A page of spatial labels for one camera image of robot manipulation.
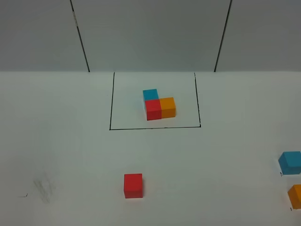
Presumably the red template cube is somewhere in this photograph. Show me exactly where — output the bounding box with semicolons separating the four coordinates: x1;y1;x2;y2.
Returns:
144;99;162;121

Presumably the orange template cube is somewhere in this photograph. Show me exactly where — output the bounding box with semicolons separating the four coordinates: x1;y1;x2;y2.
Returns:
159;97;176;118

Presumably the blue template cube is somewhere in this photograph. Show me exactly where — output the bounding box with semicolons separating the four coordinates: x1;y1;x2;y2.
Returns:
143;89;159;103

